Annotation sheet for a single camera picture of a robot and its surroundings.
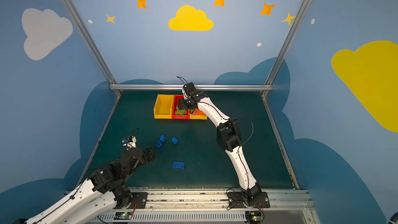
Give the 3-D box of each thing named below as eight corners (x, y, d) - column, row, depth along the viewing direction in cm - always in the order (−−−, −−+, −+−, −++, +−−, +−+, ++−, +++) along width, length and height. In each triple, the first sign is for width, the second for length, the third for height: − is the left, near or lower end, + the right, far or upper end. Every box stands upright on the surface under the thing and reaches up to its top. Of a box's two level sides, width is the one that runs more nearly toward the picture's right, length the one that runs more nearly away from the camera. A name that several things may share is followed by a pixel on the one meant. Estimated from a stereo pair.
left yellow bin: (154, 118, 107) (152, 113, 102) (159, 99, 118) (157, 94, 113) (172, 119, 107) (170, 113, 102) (174, 100, 118) (173, 94, 114)
